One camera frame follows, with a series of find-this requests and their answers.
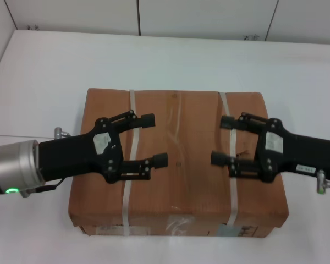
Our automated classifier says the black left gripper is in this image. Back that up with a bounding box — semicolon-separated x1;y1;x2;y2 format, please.
37;109;157;185

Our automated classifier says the white plastic packing strap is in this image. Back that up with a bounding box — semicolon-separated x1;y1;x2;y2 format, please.
218;91;239;227
122;89;141;237

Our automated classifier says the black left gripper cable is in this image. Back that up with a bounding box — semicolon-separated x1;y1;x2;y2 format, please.
19;126;73;199

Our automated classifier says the clear tape patch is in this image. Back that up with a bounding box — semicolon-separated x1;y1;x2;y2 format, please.
167;215;195;237

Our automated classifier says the brown cardboard box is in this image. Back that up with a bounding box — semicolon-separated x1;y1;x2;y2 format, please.
68;87;289;237

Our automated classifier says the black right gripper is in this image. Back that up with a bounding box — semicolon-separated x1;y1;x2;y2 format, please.
210;112;330;183

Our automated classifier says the grey sticker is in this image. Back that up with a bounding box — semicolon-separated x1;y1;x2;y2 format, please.
218;223;240;237

